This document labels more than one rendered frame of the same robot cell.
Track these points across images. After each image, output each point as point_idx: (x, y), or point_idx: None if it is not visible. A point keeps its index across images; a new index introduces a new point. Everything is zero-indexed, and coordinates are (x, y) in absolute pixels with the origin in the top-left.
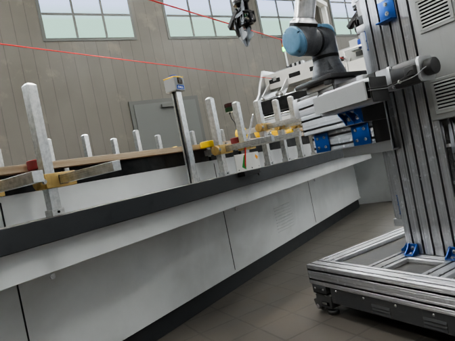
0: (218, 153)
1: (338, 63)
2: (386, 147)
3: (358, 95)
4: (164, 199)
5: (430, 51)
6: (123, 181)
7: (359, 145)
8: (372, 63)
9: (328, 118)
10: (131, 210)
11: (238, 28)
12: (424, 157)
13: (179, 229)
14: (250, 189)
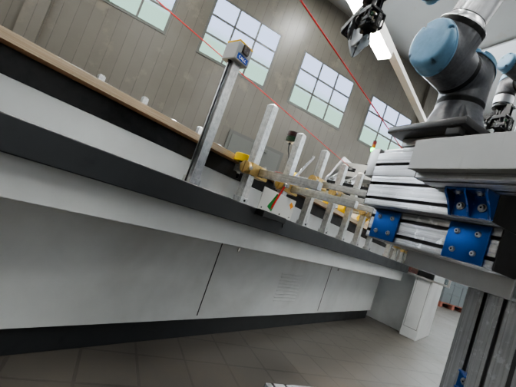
0: (246, 170)
1: (479, 119)
2: (497, 287)
3: None
4: (118, 171)
5: None
6: (101, 127)
7: (453, 258)
8: None
9: (418, 192)
10: (40, 147)
11: (353, 28)
12: None
13: (150, 231)
14: (263, 237)
